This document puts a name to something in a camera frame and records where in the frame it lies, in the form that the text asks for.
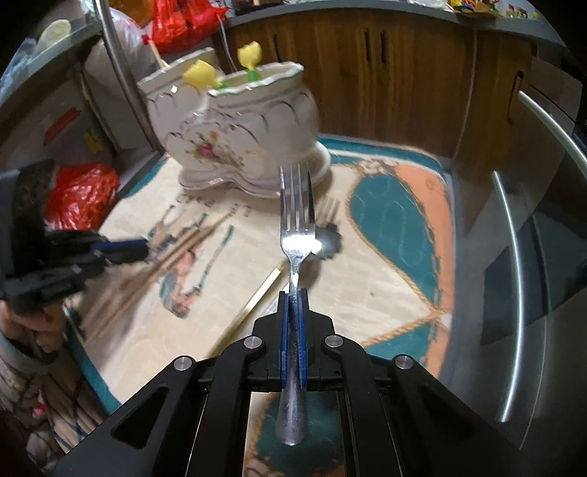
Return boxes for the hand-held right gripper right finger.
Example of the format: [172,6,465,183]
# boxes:
[293,289,546,477]

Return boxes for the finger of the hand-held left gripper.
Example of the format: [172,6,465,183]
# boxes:
[89,237,151,266]
[28,262,108,303]

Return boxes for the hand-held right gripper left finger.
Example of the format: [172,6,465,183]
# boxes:
[43,290,291,477]

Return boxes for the wooden chopstick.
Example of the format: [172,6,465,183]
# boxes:
[147,212,236,273]
[92,238,193,322]
[83,229,205,342]

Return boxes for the silver metal fork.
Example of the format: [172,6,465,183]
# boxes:
[275,164,317,448]

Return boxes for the floral white ceramic utensil holder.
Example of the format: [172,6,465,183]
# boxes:
[138,46,322,184]

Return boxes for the yellow green plastic fork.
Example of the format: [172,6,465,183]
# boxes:
[182,59,225,91]

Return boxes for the green plastic spoon yellow head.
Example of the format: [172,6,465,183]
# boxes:
[237,41,262,84]

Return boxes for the person's left hand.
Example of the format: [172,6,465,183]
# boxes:
[0,298,68,364]

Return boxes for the silver metal spoon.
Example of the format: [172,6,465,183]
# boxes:
[309,222,343,262]

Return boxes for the printed quilted blanket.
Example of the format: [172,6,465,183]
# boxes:
[64,133,455,477]

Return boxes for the person's patterned clothing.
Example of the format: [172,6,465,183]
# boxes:
[0,362,109,465]

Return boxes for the white ceramic drip tray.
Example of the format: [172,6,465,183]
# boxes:
[178,140,332,199]

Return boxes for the metal shelf rack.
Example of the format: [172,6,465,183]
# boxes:
[0,0,167,184]

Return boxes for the round white lid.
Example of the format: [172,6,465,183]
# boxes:
[37,19,72,45]

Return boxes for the white plastic bag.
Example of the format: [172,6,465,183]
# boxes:
[107,7,157,70]

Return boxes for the hanging red plastic bag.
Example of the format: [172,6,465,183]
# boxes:
[150,0,230,54]

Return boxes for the stainless steel oven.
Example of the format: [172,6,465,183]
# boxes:
[440,83,587,462]

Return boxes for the wooden base cabinet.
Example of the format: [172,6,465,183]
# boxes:
[225,9,537,161]

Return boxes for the gray kitchen countertop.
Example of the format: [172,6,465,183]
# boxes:
[220,0,587,47]

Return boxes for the plastic box with red handle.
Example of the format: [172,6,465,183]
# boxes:
[0,87,121,184]

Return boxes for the curved steel oven handle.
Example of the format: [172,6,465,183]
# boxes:
[492,171,526,423]

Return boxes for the long steel oven handle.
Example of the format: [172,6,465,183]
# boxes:
[518,90,587,167]

